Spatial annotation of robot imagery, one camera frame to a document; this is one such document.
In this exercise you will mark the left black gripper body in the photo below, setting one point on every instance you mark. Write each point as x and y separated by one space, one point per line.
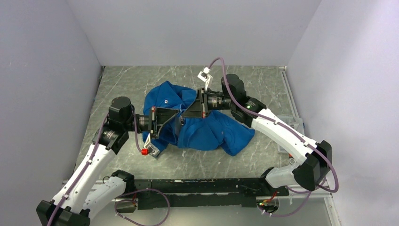
152 118

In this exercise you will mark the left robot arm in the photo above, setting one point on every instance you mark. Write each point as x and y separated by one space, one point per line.
75 204

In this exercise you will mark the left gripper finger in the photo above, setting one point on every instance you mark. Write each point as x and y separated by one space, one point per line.
162 129
165 115

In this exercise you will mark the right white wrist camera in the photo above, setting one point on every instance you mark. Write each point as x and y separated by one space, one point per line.
205 76

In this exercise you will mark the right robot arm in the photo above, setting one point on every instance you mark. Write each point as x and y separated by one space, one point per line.
313 160

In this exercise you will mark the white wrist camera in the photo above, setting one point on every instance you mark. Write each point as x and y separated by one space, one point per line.
149 148
205 76

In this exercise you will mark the blue zip jacket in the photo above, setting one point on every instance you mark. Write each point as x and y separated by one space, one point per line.
205 134

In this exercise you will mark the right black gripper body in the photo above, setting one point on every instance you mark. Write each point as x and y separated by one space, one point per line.
216 101

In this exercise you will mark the clear plastic organizer box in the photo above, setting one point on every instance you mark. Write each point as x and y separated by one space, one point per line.
294 122

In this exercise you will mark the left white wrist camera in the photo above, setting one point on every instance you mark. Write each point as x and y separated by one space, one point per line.
149 148

